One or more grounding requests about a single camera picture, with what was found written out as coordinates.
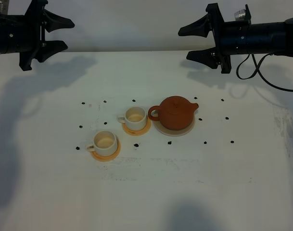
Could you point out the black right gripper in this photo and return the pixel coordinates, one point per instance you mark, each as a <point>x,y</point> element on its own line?
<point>233,38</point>

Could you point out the white teacup near teapot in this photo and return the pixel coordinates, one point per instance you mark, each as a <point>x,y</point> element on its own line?
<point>134,118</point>

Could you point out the brown clay teapot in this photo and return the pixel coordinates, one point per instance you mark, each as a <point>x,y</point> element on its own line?
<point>174,112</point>

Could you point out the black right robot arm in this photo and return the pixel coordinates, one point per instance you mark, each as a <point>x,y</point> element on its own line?
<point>291,37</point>

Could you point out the wooden coaster front left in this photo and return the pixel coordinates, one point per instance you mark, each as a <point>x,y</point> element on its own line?
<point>107,158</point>

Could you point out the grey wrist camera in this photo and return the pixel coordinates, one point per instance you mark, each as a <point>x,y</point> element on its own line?
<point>241,15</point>

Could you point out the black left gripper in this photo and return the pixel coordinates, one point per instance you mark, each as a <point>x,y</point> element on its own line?
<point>21,34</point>

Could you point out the wooden coaster near teapot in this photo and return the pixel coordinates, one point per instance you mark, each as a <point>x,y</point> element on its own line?
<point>138,132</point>

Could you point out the white teacup front left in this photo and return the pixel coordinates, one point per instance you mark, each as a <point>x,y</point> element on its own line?
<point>104,143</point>

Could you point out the round beige teapot tray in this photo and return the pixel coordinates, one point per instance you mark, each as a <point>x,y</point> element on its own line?
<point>173,133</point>

